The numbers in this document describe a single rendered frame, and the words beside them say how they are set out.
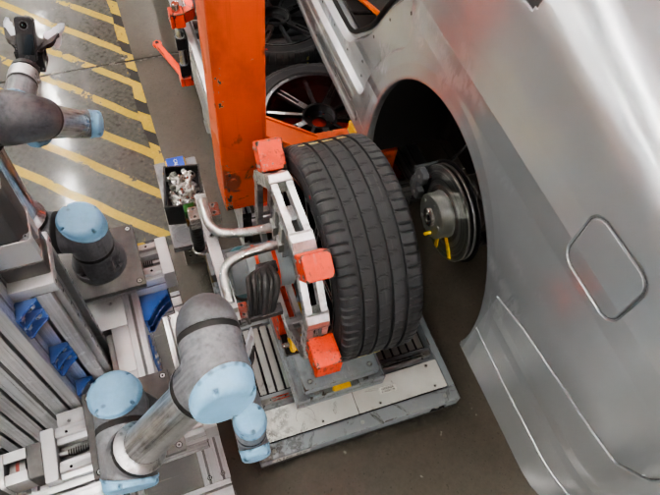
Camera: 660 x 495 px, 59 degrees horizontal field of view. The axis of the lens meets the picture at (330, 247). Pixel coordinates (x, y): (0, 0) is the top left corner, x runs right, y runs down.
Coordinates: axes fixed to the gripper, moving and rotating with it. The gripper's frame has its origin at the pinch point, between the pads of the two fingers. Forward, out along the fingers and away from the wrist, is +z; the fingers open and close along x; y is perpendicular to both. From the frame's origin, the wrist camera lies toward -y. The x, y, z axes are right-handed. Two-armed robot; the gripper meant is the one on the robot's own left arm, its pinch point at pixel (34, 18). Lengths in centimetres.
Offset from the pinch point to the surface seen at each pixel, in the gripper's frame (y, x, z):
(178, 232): 74, 40, -21
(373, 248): -1, 88, -75
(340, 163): -5, 82, -52
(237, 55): -7, 55, -16
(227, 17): -20, 52, -17
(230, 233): 15, 54, -61
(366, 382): 93, 113, -76
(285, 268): 25, 71, -66
